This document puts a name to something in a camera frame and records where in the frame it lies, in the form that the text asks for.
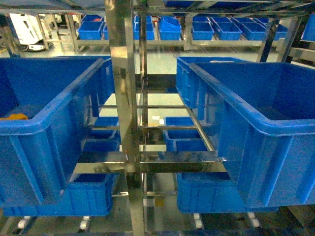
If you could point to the yellow toy building block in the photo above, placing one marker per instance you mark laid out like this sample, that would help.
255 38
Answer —
15 117

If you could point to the small blue bin lower centre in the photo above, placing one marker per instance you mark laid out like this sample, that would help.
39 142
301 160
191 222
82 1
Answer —
182 140

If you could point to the blue bin lower right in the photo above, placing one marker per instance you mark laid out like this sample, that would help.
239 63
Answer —
211 193

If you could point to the large blue bin right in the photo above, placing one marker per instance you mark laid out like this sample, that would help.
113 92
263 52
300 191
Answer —
260 118

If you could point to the large blue bin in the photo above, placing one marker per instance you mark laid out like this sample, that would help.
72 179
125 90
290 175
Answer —
61 96
260 118

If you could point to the blue bin lower left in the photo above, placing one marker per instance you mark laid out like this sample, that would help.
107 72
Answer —
87 195

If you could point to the large blue bin left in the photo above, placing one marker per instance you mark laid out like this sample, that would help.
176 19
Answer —
61 96

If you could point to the white machine in background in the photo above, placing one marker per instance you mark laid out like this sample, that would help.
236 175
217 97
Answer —
28 32

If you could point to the stainless steel shelf rail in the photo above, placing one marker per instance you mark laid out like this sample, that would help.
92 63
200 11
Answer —
150 162

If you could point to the steel rack upright post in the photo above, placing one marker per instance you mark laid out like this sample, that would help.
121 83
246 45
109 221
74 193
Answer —
119 22

